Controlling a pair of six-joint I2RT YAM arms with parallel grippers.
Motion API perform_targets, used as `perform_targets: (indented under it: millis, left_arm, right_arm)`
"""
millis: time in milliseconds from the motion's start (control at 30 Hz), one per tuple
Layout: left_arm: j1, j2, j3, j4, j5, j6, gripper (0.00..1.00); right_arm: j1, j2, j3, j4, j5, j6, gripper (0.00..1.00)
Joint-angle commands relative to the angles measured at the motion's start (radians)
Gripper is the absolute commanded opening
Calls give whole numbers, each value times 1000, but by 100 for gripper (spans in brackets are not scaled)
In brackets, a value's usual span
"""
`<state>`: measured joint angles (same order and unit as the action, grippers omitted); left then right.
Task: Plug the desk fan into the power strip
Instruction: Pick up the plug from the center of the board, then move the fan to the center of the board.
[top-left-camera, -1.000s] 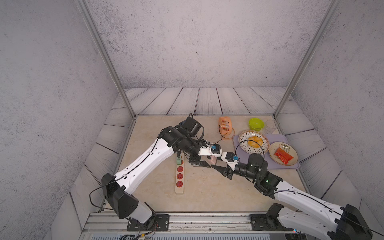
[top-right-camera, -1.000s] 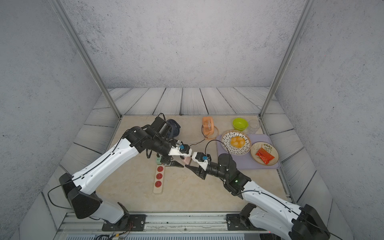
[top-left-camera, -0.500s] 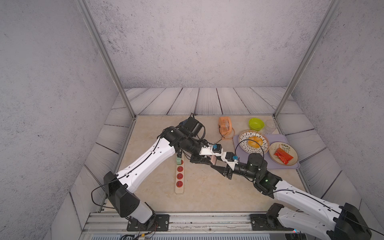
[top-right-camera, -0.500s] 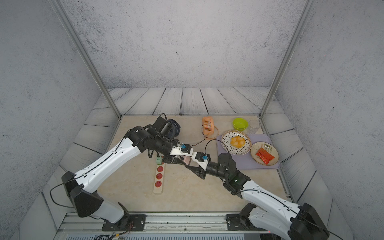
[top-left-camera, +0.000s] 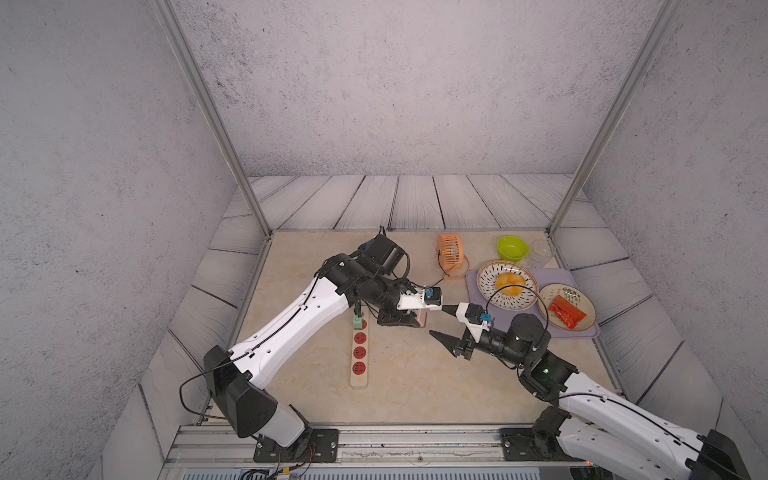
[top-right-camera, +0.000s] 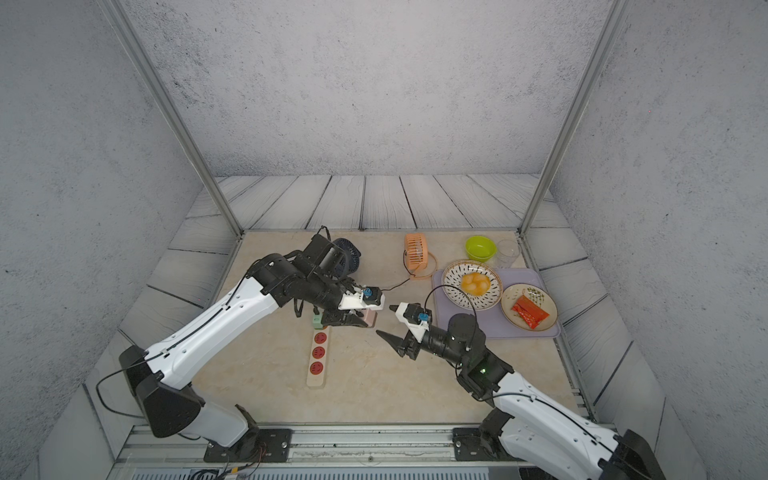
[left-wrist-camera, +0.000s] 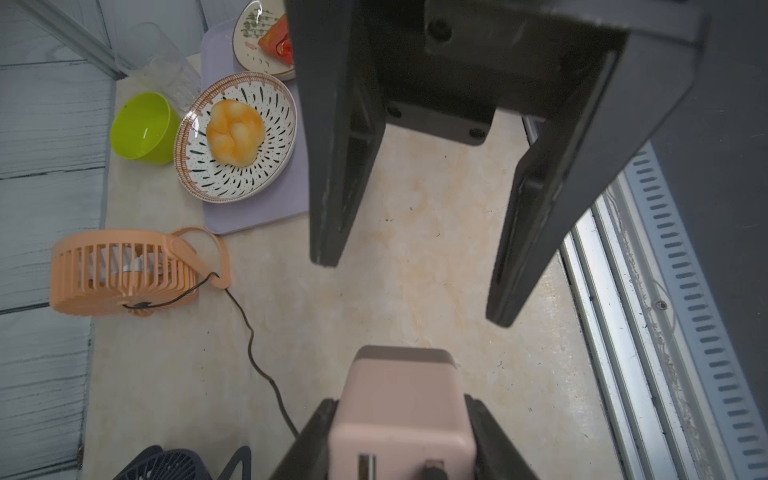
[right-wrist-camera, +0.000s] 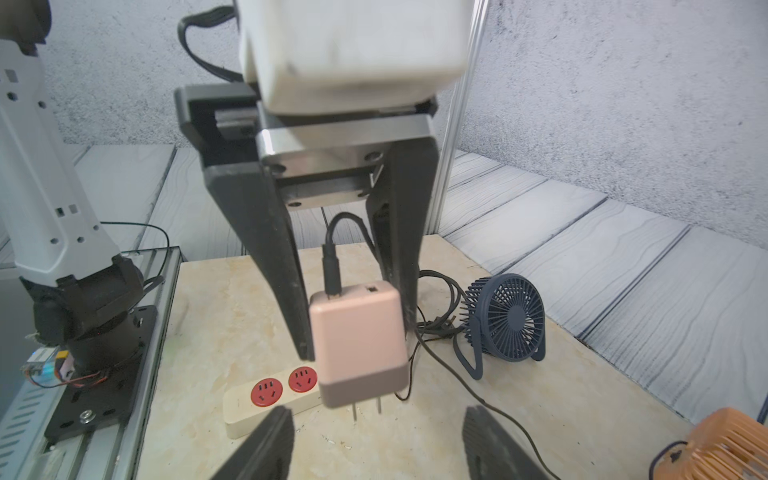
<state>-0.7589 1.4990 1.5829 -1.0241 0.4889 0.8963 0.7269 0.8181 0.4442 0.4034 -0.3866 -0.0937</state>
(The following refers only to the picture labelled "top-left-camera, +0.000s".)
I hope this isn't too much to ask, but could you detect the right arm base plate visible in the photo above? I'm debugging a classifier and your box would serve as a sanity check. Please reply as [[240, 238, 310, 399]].
[[499, 428, 575, 462]]

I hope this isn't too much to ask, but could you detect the green plastic bowl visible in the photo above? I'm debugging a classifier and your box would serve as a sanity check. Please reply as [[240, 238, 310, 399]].
[[497, 235, 530, 263]]

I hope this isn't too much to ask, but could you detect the orange desk fan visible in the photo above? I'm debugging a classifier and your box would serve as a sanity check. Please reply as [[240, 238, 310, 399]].
[[436, 233, 470, 280]]

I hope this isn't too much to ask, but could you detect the clear glass cup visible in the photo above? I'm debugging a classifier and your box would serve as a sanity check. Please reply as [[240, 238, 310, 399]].
[[528, 239, 553, 268]]

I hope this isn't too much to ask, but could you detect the metal frame post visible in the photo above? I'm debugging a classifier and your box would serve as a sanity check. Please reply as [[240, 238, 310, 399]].
[[151, 0, 272, 238], [546, 0, 683, 239]]

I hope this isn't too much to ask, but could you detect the patterned ceramic plate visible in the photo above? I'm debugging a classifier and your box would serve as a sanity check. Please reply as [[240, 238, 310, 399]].
[[475, 260, 539, 311]]

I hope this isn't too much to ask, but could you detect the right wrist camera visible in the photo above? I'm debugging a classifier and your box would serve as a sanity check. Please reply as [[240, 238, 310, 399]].
[[455, 302, 492, 343]]

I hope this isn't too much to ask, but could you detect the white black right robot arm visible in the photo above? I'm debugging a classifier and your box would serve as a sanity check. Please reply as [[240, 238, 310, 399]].
[[430, 302, 750, 479]]

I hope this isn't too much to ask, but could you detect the right metal frame post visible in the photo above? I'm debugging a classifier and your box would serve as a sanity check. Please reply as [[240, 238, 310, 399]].
[[546, 0, 683, 239]]

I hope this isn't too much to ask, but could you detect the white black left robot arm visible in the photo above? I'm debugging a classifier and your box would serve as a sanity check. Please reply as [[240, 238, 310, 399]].
[[203, 254, 424, 448]]

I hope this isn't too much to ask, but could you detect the left metal frame post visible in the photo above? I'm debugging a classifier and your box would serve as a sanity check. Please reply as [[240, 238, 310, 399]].
[[151, 0, 272, 238]]

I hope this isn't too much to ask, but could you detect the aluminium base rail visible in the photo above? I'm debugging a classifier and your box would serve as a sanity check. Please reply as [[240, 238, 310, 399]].
[[160, 424, 612, 479]]

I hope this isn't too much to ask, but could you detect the small beige floral plate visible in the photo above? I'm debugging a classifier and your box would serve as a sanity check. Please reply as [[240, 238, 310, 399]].
[[537, 284, 597, 334]]

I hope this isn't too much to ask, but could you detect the white red power strip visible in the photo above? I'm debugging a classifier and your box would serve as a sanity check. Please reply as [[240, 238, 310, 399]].
[[350, 316, 370, 389]]

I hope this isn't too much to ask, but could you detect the pink usb power adapter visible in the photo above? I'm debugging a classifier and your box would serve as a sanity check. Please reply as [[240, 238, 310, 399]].
[[416, 309, 428, 328]]

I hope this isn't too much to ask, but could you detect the lavender tray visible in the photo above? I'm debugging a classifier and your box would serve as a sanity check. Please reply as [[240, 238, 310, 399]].
[[466, 268, 599, 338]]

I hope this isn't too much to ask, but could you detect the knotted bread roll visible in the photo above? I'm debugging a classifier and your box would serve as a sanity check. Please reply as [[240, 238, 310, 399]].
[[495, 272, 527, 297]]

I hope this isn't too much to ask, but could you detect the red snack packet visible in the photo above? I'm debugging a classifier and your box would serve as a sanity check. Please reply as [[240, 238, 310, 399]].
[[548, 295, 587, 330]]

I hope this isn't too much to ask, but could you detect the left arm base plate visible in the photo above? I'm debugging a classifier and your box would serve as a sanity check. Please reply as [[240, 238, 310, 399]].
[[253, 427, 339, 464]]

